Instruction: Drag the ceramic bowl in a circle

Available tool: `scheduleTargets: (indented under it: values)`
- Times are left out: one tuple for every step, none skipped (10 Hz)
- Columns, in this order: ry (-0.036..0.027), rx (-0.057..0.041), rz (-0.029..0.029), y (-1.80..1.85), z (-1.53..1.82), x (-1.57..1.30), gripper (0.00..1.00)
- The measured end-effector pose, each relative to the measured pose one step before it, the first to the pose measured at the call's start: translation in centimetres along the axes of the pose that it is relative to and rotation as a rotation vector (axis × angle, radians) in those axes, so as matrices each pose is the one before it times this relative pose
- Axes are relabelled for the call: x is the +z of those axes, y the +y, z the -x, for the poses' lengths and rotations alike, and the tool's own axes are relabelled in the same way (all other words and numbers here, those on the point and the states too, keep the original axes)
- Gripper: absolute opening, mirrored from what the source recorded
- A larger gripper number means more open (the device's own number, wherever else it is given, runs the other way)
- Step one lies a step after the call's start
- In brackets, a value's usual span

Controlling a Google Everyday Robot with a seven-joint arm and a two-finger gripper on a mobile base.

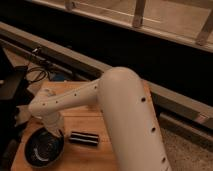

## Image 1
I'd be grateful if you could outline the dark equipment at left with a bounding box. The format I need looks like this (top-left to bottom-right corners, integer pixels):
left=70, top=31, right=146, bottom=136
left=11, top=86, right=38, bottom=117
left=0, top=46, right=34, bottom=171

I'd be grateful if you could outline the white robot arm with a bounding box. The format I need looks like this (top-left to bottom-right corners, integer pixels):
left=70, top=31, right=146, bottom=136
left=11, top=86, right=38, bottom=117
left=29, top=67, right=172, bottom=171

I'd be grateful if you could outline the dark ceramic bowl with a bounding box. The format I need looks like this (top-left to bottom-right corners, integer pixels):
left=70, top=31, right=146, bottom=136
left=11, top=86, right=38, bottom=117
left=24, top=127, right=64, bottom=168

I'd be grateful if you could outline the black cable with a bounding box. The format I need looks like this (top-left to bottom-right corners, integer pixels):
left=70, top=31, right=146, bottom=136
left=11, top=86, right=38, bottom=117
left=25, top=65, right=56, bottom=84

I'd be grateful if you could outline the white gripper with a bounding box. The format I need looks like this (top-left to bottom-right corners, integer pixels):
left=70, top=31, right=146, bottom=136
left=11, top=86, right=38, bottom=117
left=42, top=115, right=64, bottom=137

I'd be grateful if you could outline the black striped rectangular block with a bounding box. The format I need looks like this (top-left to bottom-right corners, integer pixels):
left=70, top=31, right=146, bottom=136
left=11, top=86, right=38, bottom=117
left=69, top=131, right=99, bottom=146

